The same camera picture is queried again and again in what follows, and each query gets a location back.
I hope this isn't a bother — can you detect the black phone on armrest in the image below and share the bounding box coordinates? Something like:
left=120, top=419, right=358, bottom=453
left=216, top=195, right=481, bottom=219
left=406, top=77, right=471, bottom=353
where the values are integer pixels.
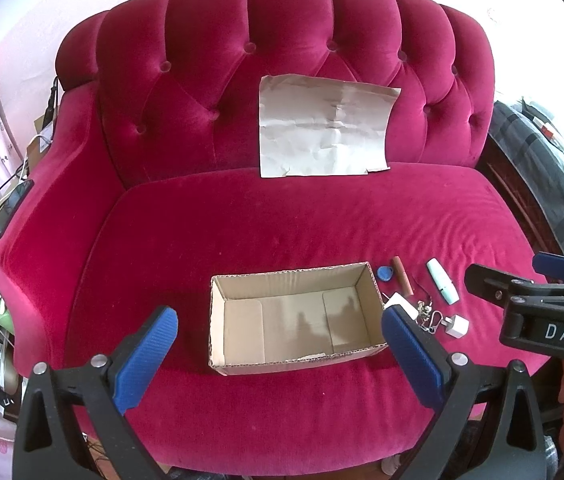
left=0, top=179, right=34, bottom=238

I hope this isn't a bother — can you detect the pale blue cosmetic tube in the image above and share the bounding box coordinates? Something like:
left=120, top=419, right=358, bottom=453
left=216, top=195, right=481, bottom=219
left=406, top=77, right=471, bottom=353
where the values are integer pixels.
left=426, top=258, right=460, bottom=306

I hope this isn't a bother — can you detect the blue teardrop key fob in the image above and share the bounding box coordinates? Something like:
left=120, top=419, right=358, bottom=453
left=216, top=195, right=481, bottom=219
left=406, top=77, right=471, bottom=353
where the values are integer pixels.
left=376, top=266, right=393, bottom=283

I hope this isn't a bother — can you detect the crumpled brown paper sheet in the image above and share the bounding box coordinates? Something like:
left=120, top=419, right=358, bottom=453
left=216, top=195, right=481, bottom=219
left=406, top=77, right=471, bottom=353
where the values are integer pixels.
left=258, top=74, right=401, bottom=179

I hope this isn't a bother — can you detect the brown lipstick tube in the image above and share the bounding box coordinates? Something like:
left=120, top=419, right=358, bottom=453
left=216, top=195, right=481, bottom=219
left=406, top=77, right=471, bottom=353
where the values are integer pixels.
left=391, top=256, right=414, bottom=297

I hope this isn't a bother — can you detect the metal keychain bunch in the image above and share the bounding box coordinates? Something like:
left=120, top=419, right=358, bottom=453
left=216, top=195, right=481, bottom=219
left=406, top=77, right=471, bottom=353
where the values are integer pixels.
left=416, top=300, right=444, bottom=335

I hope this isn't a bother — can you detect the cardboard box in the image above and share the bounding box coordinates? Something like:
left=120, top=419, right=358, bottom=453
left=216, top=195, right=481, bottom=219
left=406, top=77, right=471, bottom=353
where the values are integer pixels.
left=208, top=262, right=387, bottom=376

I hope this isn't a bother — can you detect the red velvet tufted sofa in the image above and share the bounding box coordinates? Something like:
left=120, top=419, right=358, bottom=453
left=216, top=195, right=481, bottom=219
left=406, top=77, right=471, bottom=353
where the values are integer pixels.
left=0, top=0, right=532, bottom=476

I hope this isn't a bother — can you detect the grey plaid blanket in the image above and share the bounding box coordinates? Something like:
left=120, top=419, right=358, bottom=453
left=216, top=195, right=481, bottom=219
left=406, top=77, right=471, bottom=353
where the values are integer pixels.
left=489, top=102, right=564, bottom=254

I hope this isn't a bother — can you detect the white charger plug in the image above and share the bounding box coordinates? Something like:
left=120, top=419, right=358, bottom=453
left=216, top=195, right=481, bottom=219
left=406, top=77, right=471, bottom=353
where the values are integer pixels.
left=442, top=314, right=470, bottom=339

